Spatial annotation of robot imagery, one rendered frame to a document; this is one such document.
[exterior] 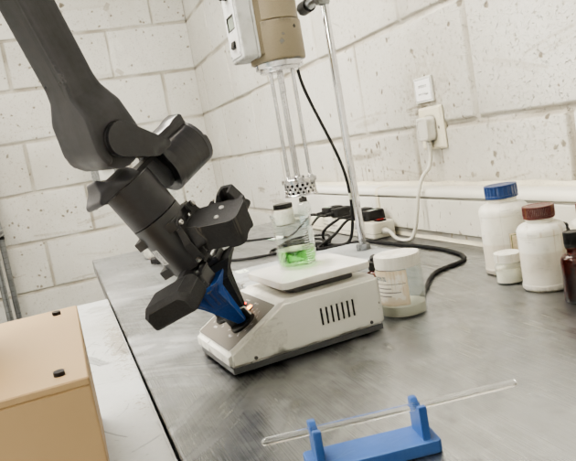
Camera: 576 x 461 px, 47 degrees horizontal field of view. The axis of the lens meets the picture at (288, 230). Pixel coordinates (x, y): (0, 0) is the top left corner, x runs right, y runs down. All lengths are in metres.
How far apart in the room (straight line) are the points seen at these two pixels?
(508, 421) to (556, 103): 0.64
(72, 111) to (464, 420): 0.45
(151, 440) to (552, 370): 0.37
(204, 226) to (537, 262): 0.43
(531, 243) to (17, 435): 0.64
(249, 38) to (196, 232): 0.59
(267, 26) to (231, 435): 0.80
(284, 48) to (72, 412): 0.86
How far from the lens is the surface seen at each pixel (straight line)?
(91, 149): 0.66
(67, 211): 3.20
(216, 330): 0.81
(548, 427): 0.55
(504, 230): 0.99
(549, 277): 0.90
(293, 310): 0.75
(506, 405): 0.59
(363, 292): 0.79
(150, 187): 0.69
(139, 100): 3.25
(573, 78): 1.07
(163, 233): 0.70
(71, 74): 0.67
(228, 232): 0.67
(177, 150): 0.72
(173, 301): 0.65
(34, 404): 0.49
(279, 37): 1.22
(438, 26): 1.33
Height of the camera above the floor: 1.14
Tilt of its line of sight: 7 degrees down
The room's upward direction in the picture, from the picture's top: 10 degrees counter-clockwise
